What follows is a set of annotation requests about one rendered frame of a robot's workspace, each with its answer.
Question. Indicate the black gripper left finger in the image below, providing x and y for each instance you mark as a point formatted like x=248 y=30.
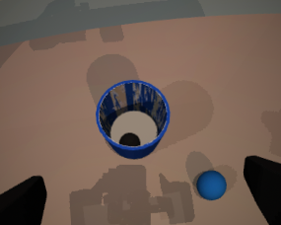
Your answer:
x=23 y=204

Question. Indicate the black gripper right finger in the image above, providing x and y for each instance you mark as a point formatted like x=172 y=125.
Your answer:
x=263 y=177

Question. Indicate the blue ball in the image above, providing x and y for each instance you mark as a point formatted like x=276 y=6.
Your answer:
x=211 y=185

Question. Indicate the blue mug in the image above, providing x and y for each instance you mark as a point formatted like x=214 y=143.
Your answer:
x=133 y=106

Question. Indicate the black ball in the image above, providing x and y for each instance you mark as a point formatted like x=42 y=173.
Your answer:
x=130 y=139

